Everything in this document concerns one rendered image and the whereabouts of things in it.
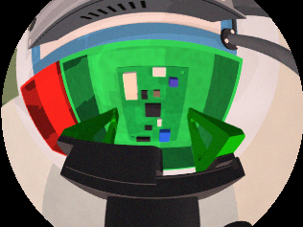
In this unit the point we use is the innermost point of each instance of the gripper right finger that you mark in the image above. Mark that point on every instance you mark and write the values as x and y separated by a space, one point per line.
225 138

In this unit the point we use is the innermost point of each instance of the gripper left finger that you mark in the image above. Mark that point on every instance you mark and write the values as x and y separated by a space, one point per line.
87 129

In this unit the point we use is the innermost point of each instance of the green bin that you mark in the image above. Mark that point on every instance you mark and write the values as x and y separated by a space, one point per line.
91 82

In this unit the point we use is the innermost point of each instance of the red bin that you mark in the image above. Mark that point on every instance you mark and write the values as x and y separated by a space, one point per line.
48 104

